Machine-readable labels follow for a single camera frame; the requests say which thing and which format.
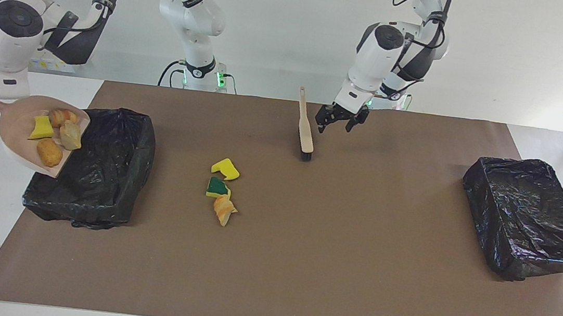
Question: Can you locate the white wall socket box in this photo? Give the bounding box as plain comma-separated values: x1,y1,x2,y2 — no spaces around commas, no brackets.
28,56,81,75

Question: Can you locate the brown table mat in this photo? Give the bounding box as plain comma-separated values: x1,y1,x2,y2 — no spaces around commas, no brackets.
0,69,563,316

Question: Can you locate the beige plastic dustpan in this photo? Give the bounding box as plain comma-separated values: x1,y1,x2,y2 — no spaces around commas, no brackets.
0,82,94,182

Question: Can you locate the pale bread piece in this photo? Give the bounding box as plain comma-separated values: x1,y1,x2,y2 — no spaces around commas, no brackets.
58,120,85,152

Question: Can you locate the notched yellow sponge piece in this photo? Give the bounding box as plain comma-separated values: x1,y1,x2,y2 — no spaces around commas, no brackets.
210,157,241,182

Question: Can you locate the black right base cable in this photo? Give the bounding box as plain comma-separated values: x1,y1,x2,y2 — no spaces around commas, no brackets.
157,58,187,89

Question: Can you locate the brown bread roll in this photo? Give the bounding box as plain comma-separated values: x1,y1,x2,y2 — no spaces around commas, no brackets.
34,138,65,169

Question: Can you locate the green and yellow sponge piece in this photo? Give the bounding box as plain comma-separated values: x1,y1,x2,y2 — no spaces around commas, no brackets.
205,175,233,200

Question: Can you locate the striped croissant piece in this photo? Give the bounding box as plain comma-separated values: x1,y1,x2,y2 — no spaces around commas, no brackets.
47,108,79,130

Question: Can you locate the bin with black bag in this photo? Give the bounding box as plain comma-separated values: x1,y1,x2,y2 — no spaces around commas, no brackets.
453,152,563,287
20,99,160,235

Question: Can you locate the beige hand brush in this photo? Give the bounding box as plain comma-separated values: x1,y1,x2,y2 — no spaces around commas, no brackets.
292,86,321,163

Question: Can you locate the curled orange croissant piece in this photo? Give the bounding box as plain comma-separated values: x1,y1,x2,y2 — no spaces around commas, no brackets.
211,194,240,228

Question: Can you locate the small yellow sponge piece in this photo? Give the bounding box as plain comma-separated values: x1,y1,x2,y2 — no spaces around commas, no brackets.
28,115,58,143

